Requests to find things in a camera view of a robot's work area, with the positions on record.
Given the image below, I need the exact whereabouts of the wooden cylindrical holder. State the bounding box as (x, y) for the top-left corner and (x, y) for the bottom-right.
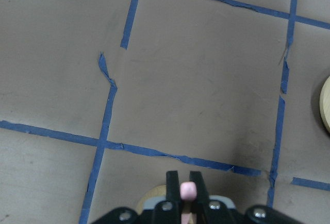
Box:
(136, 184), (167, 214)

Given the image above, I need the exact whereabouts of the round wooden board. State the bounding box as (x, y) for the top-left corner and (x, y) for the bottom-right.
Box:
(319, 77), (330, 133)

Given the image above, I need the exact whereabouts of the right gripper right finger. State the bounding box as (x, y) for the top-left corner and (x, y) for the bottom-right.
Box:
(189, 171), (209, 209)

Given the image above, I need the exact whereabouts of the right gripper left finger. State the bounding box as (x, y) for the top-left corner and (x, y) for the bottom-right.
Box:
(166, 170), (180, 209)

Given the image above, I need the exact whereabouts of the pink chopstick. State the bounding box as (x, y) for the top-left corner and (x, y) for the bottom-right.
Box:
(180, 181), (197, 224)

